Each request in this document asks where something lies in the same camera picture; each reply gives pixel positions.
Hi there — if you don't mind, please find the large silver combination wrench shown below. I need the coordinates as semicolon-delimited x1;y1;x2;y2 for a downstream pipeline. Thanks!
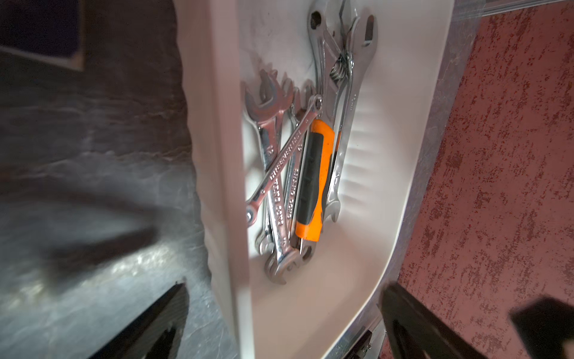
321;13;378;224

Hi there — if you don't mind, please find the orange handled adjustable wrench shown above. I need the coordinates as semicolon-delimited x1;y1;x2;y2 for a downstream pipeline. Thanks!
295;1;348;246

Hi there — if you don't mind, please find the dark blue notebook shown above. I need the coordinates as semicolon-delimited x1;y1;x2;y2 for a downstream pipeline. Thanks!
1;0;85;71

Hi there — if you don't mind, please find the small silver combination wrench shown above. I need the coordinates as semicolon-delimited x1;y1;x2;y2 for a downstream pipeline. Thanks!
246;94;324;227

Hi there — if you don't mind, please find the silver open end wrench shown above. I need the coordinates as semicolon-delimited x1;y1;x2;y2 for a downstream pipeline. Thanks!
254;84;303;257
245;70;297;285

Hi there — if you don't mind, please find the medium silver combination wrench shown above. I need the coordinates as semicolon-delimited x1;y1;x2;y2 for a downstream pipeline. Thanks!
264;78;317;284

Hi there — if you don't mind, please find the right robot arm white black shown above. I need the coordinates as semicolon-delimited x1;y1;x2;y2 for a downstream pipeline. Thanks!
510;297;573;358

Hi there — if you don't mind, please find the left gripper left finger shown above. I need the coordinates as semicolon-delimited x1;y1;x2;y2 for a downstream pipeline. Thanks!
91;283;189;358

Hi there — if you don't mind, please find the white plastic storage box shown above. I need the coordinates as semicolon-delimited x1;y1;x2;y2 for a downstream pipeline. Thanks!
175;1;454;358

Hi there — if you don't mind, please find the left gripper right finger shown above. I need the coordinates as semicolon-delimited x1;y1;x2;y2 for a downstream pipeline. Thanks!
379;282;484;358

